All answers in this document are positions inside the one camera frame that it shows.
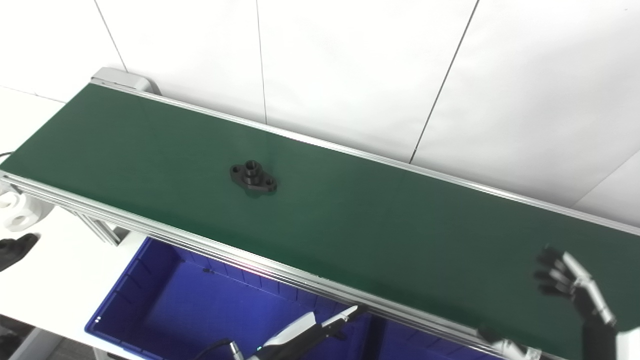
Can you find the aluminium conveyor leg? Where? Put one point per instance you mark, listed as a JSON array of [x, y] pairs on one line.
[[102, 230]]

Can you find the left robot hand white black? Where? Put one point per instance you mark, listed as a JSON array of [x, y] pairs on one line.
[[295, 340]]

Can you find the black part on table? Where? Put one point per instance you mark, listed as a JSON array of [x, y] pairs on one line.
[[15, 250]]

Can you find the white printed part with holes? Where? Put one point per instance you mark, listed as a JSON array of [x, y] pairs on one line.
[[22, 212]]

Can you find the green conveyor belt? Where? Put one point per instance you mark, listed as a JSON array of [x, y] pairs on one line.
[[375, 225], [225, 250]]

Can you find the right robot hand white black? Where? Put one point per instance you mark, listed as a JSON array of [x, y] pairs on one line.
[[595, 330]]

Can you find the large blue plastic bin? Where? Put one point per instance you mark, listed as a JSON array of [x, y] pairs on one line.
[[200, 310], [425, 347]]

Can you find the black flange part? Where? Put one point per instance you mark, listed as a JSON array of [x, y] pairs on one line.
[[252, 177]]

